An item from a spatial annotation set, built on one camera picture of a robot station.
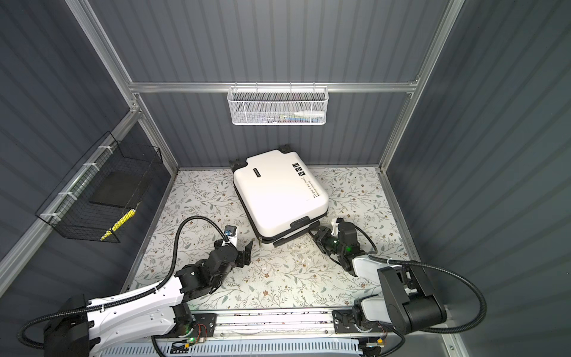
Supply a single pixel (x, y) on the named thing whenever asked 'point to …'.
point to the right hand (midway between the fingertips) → (312, 235)
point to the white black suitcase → (278, 196)
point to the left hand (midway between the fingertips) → (243, 242)
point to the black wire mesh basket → (103, 192)
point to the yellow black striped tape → (120, 222)
